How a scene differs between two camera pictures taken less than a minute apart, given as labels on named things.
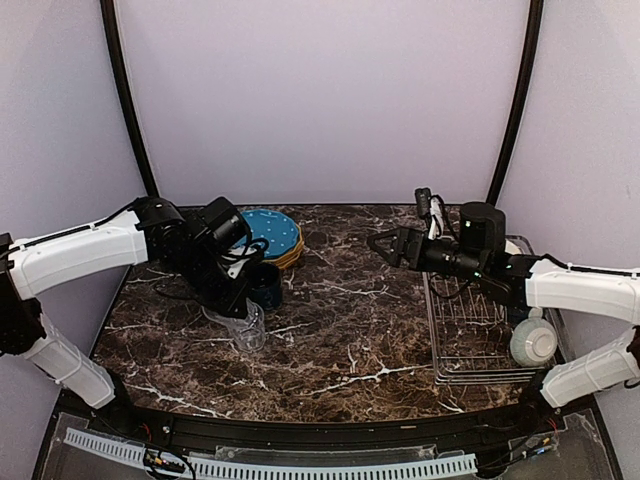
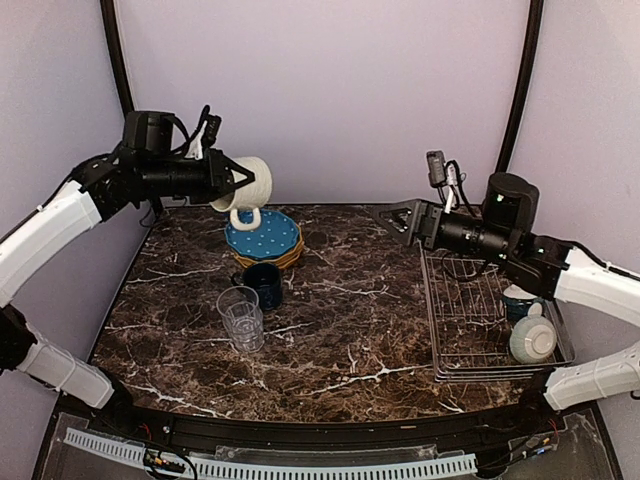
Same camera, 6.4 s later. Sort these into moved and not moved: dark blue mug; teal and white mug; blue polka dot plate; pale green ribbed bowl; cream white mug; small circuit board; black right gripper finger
Moved: teal and white mug; black right gripper finger; cream white mug
Not moved: blue polka dot plate; dark blue mug; small circuit board; pale green ribbed bowl
